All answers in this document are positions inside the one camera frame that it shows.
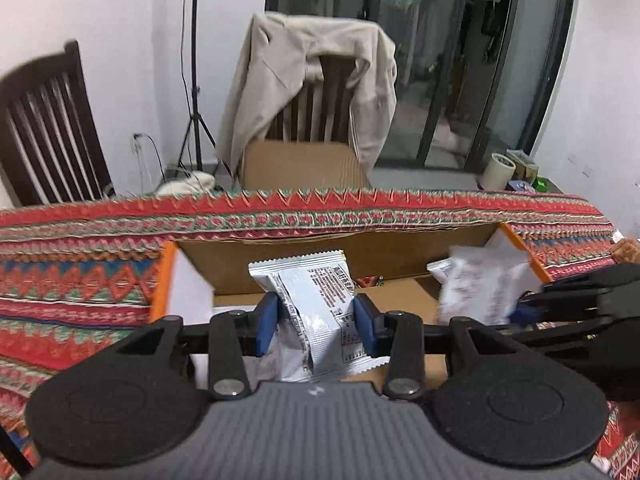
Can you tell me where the small printed carton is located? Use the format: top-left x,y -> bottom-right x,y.
505,148 -> 540,181

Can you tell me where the black power cable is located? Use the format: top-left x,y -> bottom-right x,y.
134,132 -> 168,194

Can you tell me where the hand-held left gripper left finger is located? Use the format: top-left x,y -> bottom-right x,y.
116,293 -> 279,402

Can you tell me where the black tripod stand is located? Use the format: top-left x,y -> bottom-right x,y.
176,0 -> 222,177

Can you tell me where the plain brown cardboard box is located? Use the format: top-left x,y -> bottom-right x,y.
239,138 -> 374,192

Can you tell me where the beige jacket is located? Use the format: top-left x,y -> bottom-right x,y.
215,11 -> 397,174

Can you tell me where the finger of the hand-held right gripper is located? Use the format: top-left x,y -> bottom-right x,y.
517,261 -> 640,322
509,312 -> 640,361

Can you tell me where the red patterned tablecloth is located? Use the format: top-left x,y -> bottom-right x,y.
0,187 -> 640,480

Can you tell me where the black-framed glass sliding door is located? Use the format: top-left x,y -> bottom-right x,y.
264,0 -> 582,172

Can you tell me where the wooden chair with jacket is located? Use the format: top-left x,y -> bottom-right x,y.
264,54 -> 357,144

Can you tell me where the orange-edged cardboard box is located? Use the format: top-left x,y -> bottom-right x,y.
149,222 -> 554,392

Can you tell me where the dark wooden slatted chair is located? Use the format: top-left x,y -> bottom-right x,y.
0,39 -> 117,207

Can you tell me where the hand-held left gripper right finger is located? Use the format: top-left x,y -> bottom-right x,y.
352,293 -> 506,403

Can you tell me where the beige tape roll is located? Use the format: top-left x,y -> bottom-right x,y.
481,152 -> 517,191

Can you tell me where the silver snack packet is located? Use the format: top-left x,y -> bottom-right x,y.
248,249 -> 392,384
426,242 -> 543,327

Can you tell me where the brown fuzzy object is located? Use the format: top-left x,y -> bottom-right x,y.
614,239 -> 640,264

